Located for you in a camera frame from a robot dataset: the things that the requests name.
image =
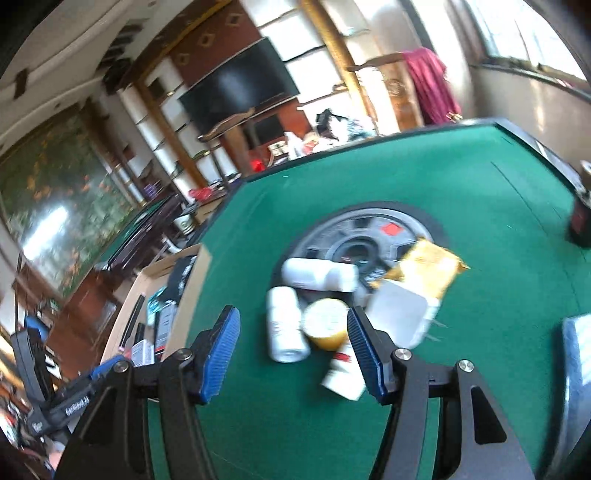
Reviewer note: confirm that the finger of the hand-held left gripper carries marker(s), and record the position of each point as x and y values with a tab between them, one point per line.
107	367

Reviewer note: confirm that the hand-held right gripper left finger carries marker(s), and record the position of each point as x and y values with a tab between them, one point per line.
221	355

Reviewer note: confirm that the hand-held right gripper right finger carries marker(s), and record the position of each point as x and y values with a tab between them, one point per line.
364	357

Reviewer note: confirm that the black marker with pink caps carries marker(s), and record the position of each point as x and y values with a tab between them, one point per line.
131	321

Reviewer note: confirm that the yellow jar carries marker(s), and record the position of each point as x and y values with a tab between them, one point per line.
325	323

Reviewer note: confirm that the cardboard box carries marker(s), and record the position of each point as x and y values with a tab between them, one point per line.
194	295

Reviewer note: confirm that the large white plastic bottle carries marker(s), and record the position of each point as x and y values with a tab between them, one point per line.
288	327

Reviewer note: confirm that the gold foil packet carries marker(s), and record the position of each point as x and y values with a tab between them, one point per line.
429	265

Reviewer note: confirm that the white tube with red label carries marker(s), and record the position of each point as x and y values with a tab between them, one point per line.
341	374

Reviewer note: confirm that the small white box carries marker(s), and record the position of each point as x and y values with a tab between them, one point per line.
143	353

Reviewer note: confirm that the white charger plug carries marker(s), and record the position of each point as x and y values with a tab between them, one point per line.
401	314

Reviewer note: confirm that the grey box with red end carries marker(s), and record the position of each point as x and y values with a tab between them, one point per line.
166	330

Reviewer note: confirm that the white and blue packet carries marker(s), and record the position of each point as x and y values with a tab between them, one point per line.
159	300

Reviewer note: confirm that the black pouch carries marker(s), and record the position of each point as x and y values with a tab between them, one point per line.
182	277

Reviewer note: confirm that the round grey control panel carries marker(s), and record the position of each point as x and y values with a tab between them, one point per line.
332	230

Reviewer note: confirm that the dark wood side table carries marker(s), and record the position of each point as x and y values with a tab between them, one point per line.
138	226

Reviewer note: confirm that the grey and white box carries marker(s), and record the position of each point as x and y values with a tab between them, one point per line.
577	364

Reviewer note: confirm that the black bag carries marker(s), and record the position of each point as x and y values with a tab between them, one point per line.
328	121

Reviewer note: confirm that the dark red small bottle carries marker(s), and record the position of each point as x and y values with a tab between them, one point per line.
582	207

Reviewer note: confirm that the black television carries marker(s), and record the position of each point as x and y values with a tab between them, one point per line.
240	85

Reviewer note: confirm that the carved wooden chair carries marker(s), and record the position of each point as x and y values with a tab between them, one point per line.
388	87

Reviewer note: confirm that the dark red cloth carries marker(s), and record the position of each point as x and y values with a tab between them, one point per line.
431	85

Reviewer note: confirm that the window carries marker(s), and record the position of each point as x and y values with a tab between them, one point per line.
521	32

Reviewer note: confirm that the landscape wall painting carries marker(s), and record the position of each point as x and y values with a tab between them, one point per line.
55	198

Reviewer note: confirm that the white wall shelf unit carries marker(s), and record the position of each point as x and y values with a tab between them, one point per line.
152	92

